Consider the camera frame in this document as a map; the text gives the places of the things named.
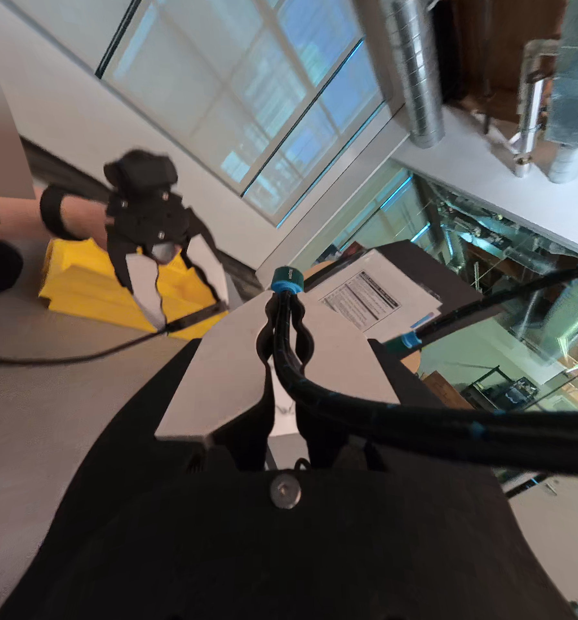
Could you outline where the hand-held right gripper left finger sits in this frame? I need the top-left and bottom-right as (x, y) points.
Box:
(154, 292), (276, 470)

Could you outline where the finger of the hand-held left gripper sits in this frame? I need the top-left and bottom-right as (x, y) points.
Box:
(182, 232), (230, 311)
(124, 252), (169, 332)

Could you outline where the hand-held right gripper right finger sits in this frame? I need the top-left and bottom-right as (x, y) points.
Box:
(291, 292), (401, 470)

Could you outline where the yellow plastic bin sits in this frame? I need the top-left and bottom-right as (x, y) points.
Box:
(38, 236), (231, 335)

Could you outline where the black braided HDMI cable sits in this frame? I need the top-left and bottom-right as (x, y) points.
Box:
(269, 264), (578, 478)

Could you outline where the thin black adapter cable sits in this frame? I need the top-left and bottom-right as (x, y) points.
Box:
(0, 328), (171, 368)

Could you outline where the person's left hand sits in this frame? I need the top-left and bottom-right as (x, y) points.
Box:
(59, 200), (108, 239)

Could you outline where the white plate with round disc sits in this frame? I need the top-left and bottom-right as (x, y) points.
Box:
(269, 373), (302, 437)

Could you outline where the laminated instruction sheet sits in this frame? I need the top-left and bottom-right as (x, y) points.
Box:
(317, 248), (444, 335)

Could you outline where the large glass window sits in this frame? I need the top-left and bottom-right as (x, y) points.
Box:
(95, 0), (406, 228)

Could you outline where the cluster of silver pipes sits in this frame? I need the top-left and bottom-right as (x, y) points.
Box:
(511, 0), (578, 185)

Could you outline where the silver spiral duct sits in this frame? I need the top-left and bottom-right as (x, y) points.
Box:
(378, 0), (446, 148)

